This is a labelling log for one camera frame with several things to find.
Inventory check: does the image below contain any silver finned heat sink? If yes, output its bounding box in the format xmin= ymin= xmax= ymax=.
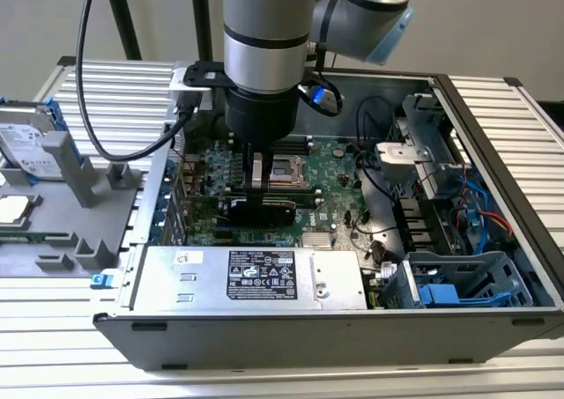
xmin=301 ymin=231 xmax=334 ymax=248

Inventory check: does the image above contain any hard disk in blue carrier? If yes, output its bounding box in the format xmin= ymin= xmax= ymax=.
xmin=0 ymin=98 xmax=85 ymax=187

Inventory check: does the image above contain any grey parts rack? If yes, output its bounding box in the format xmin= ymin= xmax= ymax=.
xmin=0 ymin=129 xmax=149 ymax=281

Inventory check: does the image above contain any small silver wrist camera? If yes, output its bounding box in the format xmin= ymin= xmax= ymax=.
xmin=298 ymin=83 xmax=344 ymax=117

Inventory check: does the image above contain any blue disk bay latch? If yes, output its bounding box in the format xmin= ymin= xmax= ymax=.
xmin=418 ymin=283 xmax=530 ymax=308

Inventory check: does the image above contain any black slanted tripod leg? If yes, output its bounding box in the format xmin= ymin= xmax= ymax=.
xmin=97 ymin=0 xmax=143 ymax=62

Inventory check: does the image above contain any green motherboard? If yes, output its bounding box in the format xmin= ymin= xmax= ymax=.
xmin=175 ymin=129 xmax=381 ymax=248

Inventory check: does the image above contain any green and black graphics card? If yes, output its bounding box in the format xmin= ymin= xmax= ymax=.
xmin=180 ymin=191 xmax=299 ymax=229

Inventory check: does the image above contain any blue wire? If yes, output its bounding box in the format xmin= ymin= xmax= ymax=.
xmin=456 ymin=174 xmax=493 ymax=255

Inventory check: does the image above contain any black camera cable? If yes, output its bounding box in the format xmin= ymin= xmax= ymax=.
xmin=75 ymin=0 xmax=200 ymax=162

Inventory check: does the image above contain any small blue plastic clip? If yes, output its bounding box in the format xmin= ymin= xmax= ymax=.
xmin=90 ymin=271 xmax=115 ymax=290

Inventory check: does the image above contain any silver power supply unit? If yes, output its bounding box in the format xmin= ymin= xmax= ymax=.
xmin=130 ymin=245 xmax=369 ymax=313

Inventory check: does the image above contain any grey open PC case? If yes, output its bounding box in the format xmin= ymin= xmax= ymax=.
xmin=92 ymin=59 xmax=564 ymax=372

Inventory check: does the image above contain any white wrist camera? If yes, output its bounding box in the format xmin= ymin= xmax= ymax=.
xmin=182 ymin=61 xmax=234 ymax=111

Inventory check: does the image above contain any silver metal drive cage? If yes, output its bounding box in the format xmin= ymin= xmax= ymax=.
xmin=375 ymin=91 xmax=471 ymax=197

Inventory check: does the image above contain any CPU socket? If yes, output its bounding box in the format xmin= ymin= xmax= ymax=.
xmin=273 ymin=154 xmax=309 ymax=187

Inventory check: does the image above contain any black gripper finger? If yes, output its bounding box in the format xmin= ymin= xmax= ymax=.
xmin=263 ymin=145 xmax=278 ymax=189
xmin=243 ymin=141 xmax=267 ymax=207

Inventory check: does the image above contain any thin black wire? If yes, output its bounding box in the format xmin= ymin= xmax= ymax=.
xmin=355 ymin=95 xmax=396 ymax=171

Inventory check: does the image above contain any red wire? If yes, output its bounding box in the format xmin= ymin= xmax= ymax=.
xmin=479 ymin=211 xmax=513 ymax=237

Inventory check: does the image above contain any grey plastic disk bay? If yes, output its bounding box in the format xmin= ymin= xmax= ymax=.
xmin=381 ymin=251 xmax=537 ymax=311

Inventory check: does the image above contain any silver CPU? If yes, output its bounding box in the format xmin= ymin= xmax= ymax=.
xmin=0 ymin=194 xmax=35 ymax=229

